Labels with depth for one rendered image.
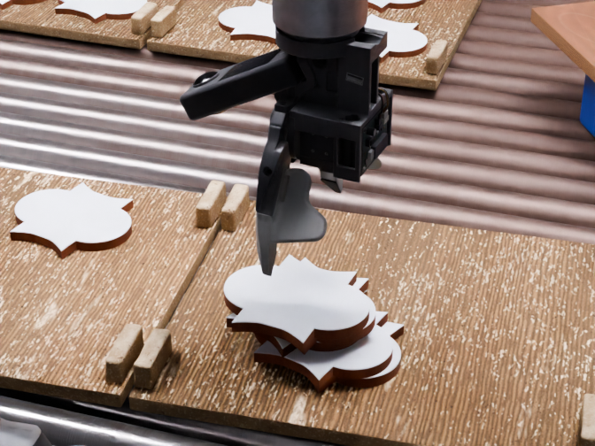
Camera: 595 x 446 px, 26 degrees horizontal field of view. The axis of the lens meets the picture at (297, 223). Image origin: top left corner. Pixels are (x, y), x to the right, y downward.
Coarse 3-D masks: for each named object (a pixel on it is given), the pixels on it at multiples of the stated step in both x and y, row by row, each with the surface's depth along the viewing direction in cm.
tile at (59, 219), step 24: (48, 192) 142; (72, 192) 142; (96, 192) 142; (24, 216) 137; (48, 216) 137; (72, 216) 137; (96, 216) 137; (120, 216) 137; (24, 240) 135; (48, 240) 134; (72, 240) 134; (96, 240) 134; (120, 240) 135
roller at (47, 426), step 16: (0, 400) 116; (16, 400) 117; (0, 416) 115; (16, 416) 115; (32, 416) 115; (48, 416) 114; (64, 416) 114; (80, 416) 115; (48, 432) 114; (64, 432) 113; (80, 432) 113; (96, 432) 113; (112, 432) 113; (128, 432) 113; (144, 432) 113; (160, 432) 113
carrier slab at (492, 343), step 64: (256, 256) 133; (320, 256) 133; (384, 256) 133; (448, 256) 133; (512, 256) 133; (576, 256) 133; (192, 320) 124; (448, 320) 124; (512, 320) 124; (576, 320) 124; (192, 384) 116; (256, 384) 116; (384, 384) 116; (448, 384) 116; (512, 384) 116; (576, 384) 116
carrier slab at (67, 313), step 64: (0, 192) 144; (128, 192) 144; (192, 192) 144; (0, 256) 133; (128, 256) 133; (192, 256) 133; (0, 320) 124; (64, 320) 124; (128, 320) 124; (0, 384) 117; (64, 384) 116; (128, 384) 116
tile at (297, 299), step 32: (288, 256) 123; (224, 288) 118; (256, 288) 118; (288, 288) 118; (320, 288) 118; (352, 288) 118; (256, 320) 114; (288, 320) 114; (320, 320) 114; (352, 320) 114
